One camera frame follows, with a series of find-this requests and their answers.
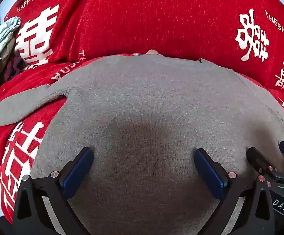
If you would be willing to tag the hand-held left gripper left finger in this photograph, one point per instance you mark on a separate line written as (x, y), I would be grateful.
(78, 173)

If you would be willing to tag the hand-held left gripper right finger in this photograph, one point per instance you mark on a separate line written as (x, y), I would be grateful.
(209, 176)

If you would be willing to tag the dark patterned cloth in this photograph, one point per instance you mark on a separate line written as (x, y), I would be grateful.
(12, 66)

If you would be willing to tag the grey knit sweater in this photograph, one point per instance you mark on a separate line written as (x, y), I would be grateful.
(142, 102)

